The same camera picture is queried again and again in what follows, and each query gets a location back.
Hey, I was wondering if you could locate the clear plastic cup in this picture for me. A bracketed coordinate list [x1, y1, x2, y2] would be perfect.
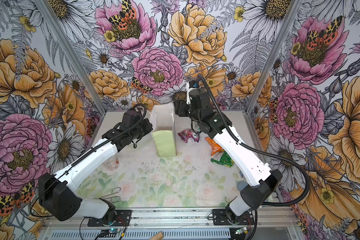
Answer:
[103, 156, 120, 171]

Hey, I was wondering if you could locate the white green paper bag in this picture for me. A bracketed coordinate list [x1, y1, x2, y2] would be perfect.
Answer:
[149, 103, 177, 158]

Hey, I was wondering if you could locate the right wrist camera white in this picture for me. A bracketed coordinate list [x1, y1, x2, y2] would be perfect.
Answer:
[186, 80, 199, 105]

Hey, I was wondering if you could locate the wooden stick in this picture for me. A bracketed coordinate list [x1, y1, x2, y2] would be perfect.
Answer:
[150, 232, 164, 240]

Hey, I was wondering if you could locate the green snack bag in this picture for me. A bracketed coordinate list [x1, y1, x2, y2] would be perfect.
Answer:
[211, 152, 235, 168]

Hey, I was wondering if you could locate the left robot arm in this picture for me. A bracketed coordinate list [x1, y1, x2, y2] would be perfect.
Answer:
[38, 104, 153, 226]

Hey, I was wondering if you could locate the orange corn chips bag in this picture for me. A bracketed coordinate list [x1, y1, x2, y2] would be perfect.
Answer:
[205, 137, 225, 156]

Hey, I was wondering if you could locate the metal paper clip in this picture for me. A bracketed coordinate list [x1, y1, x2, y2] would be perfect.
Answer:
[100, 187, 121, 204]

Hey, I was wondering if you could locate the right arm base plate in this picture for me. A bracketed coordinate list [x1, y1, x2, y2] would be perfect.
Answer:
[208, 209, 255, 226]

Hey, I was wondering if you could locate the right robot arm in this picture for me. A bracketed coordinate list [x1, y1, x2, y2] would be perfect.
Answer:
[174, 88, 282, 223]

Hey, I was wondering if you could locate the grey blue oval pad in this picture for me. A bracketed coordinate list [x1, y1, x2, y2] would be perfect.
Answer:
[237, 181, 248, 192]

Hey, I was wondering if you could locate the purple pink candy bag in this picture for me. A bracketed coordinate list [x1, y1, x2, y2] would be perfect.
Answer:
[178, 129, 200, 144]

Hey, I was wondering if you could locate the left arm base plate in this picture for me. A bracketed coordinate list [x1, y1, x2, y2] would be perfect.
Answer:
[87, 210, 132, 227]

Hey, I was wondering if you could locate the aluminium front rail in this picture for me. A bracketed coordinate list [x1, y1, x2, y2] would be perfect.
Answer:
[42, 207, 300, 231]

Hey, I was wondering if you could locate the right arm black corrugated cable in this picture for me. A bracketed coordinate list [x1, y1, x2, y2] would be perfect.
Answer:
[196, 74, 310, 207]

